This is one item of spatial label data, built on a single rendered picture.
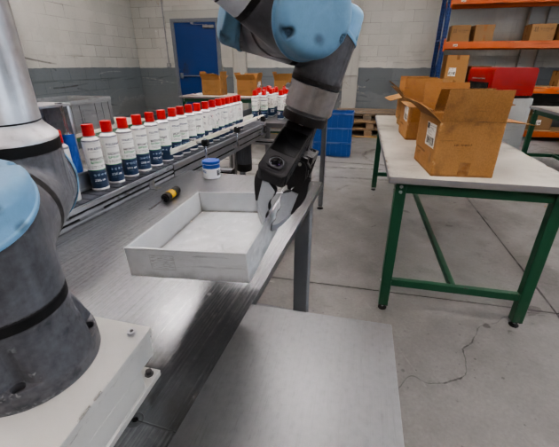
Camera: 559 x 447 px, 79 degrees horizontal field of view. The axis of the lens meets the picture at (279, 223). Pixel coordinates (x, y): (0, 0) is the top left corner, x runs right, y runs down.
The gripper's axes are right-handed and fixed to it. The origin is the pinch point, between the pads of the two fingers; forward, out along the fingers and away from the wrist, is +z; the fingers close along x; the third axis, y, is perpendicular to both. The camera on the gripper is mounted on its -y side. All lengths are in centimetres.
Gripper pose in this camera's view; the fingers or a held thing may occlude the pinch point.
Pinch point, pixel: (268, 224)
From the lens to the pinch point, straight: 61.5
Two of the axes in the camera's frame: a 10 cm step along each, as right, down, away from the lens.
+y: 2.7, -4.0, 8.8
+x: -9.2, -3.7, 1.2
